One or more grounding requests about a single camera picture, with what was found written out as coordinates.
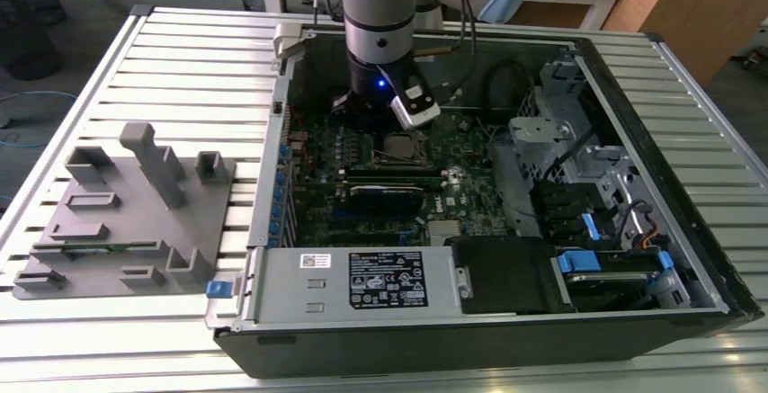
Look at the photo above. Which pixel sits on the grey parts rack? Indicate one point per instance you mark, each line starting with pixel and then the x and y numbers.
pixel 138 213

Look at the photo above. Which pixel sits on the black rating label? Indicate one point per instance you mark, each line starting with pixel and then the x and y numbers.
pixel 389 278

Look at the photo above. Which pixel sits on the CPU socket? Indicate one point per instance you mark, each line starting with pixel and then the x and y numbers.
pixel 385 164

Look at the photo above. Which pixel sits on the blue plastic case latch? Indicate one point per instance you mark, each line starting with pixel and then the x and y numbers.
pixel 218 289

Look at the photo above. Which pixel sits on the silver power supply unit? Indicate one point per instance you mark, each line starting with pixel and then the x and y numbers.
pixel 289 294

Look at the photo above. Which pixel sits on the green RAM stick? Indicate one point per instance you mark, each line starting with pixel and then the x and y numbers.
pixel 390 171
pixel 90 249

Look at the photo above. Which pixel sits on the silver metal drive cage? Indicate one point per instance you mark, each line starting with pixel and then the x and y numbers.
pixel 541 130

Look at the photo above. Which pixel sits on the blue plastic drive tab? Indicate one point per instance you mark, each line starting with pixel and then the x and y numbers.
pixel 590 226

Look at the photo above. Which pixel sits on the grey plastic case latch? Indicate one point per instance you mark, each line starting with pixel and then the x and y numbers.
pixel 285 38

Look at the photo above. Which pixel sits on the black graphics card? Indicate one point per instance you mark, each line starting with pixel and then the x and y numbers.
pixel 385 204

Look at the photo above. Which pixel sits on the silver finned heatsink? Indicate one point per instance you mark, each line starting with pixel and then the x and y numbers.
pixel 445 229

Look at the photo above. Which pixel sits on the white QR sticker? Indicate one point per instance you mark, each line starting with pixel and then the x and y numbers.
pixel 315 261

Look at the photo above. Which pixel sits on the wooden cabinet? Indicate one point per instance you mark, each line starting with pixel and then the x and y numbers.
pixel 690 6

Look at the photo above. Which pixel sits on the hard disk in blue carrier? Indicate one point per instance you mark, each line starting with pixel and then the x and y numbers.
pixel 577 261

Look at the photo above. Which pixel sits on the black disk bay bracket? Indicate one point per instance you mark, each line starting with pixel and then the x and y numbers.
pixel 565 204

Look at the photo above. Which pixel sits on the green motherboard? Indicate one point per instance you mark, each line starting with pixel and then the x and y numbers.
pixel 474 195

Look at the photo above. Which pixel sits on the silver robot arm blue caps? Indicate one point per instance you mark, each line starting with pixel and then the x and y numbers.
pixel 378 15

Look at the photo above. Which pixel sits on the black office chair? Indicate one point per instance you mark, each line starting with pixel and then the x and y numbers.
pixel 30 51

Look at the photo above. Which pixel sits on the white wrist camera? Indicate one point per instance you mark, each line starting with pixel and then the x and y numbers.
pixel 417 105

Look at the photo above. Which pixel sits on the silver CPU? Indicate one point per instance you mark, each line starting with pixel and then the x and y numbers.
pixel 403 148

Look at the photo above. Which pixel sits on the wheeled chair base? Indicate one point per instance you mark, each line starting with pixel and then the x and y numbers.
pixel 758 58

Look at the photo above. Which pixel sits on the black PC case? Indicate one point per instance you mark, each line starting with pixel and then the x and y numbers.
pixel 421 352

